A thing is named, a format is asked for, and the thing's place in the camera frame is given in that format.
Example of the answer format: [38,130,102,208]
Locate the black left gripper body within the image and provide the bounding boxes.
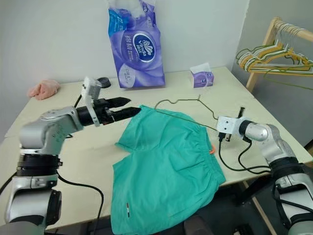
[94,98,116,125]

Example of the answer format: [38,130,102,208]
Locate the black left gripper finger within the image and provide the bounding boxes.
[107,96,132,109]
[112,106,142,122]

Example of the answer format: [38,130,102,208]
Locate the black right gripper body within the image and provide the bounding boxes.
[218,131,232,142]

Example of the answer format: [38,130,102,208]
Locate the grey wire hanger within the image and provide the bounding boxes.
[154,94,221,131]

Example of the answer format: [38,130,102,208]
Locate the green shorts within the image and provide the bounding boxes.
[110,104,226,234]

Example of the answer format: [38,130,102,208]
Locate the black round tape roll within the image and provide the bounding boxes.
[97,76,112,90]

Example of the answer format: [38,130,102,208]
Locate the small purple tissue pack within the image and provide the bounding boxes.
[188,62,216,89]

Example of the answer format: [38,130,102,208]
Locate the purple tissue roll bag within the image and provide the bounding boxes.
[106,0,167,91]

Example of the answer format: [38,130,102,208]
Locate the black table leg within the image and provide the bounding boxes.
[231,175,278,207]

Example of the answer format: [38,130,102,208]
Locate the pink cloth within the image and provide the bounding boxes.
[26,78,61,101]

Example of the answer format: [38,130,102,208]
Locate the wooden clothes rack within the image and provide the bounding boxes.
[245,17,313,94]

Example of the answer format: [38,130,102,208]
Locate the dark rounded shape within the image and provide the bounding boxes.
[183,212,214,235]

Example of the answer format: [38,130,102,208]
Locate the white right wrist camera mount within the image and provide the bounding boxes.
[216,115,242,136]

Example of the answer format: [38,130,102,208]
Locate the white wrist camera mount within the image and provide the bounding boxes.
[81,76,103,128]
[216,115,242,136]

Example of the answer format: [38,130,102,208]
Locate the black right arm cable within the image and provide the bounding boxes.
[218,140,272,175]

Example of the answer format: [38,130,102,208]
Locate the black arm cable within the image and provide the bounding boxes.
[218,140,272,175]
[57,174,105,228]

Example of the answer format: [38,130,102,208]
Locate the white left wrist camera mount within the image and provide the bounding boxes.
[81,76,103,128]

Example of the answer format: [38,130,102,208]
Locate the green wire hanger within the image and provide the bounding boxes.
[235,44,279,65]
[263,68,313,91]

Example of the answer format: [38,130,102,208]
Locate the yellow wire hanger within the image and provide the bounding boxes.
[241,23,313,68]
[248,41,313,72]

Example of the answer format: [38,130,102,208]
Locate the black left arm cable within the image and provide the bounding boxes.
[57,174,105,228]

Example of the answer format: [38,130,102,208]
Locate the white wire hanger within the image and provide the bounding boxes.
[242,21,313,74]

